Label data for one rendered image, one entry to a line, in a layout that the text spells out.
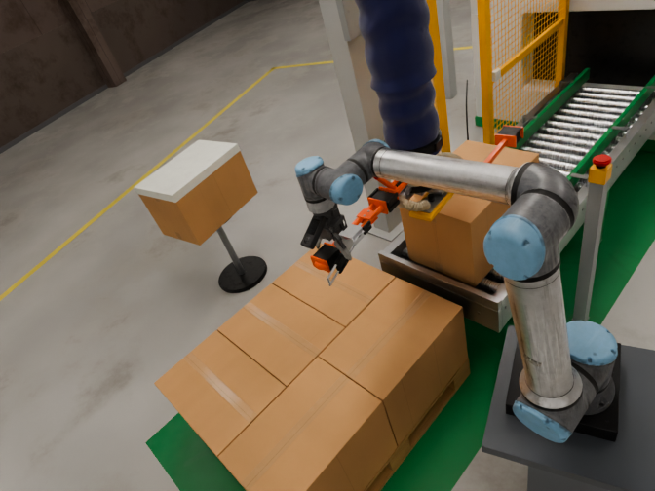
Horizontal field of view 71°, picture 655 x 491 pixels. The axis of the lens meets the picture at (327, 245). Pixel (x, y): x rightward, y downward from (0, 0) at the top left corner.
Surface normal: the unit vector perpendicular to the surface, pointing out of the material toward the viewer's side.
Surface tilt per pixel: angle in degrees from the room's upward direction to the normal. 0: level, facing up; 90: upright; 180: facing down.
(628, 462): 0
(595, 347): 2
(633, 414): 0
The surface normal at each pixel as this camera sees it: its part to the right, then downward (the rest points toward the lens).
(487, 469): -0.25, -0.75
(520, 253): -0.74, 0.53
